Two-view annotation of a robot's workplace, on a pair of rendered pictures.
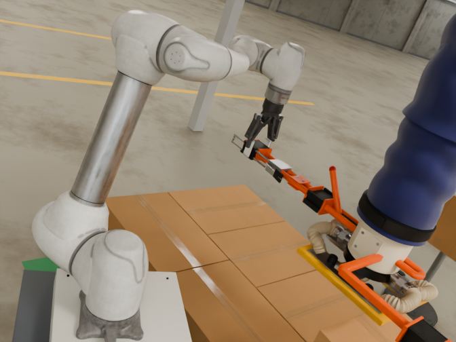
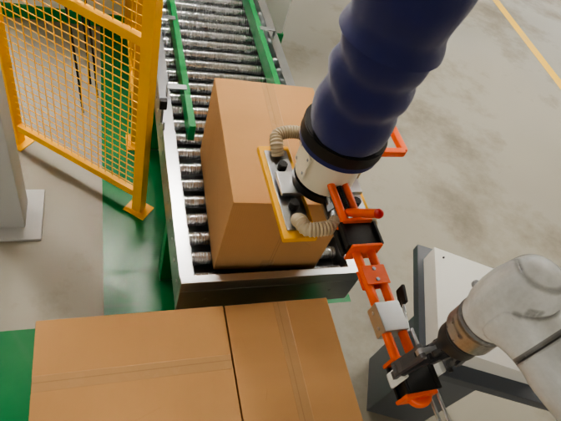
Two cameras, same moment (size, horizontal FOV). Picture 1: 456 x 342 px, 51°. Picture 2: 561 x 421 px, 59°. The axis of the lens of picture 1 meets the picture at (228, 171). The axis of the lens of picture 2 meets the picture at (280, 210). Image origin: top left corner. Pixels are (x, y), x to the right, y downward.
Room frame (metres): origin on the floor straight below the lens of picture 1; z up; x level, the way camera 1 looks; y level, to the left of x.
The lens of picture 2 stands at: (2.32, -0.30, 2.11)
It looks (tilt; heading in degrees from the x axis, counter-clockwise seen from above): 49 degrees down; 196
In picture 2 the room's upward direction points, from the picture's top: 23 degrees clockwise
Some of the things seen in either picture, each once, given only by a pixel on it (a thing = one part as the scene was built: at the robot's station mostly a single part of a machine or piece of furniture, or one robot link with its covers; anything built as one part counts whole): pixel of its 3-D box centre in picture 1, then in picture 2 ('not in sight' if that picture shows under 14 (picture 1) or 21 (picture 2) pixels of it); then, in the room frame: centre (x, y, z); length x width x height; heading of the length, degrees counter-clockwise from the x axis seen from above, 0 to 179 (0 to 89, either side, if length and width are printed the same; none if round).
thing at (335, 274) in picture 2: not in sight; (275, 278); (1.31, -0.51, 0.58); 0.70 x 0.03 x 0.06; 137
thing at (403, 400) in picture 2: (256, 149); (409, 378); (1.72, -0.08, 1.20); 0.08 x 0.07 x 0.05; 48
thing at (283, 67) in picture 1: (285, 64); (520, 303); (1.72, -0.06, 1.54); 0.13 x 0.11 x 0.16; 64
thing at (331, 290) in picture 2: not in sight; (269, 292); (1.32, -0.50, 0.48); 0.70 x 0.03 x 0.15; 137
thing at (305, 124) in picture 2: (395, 214); (345, 132); (1.31, -0.51, 1.31); 0.23 x 0.23 x 0.04
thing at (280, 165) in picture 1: (278, 169); (387, 319); (1.63, -0.17, 1.19); 0.07 x 0.07 x 0.04; 48
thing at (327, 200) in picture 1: (321, 199); (358, 238); (1.48, -0.33, 1.20); 0.10 x 0.08 x 0.06; 138
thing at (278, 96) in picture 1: (277, 93); (476, 326); (1.71, -0.07, 1.43); 0.09 x 0.09 x 0.06
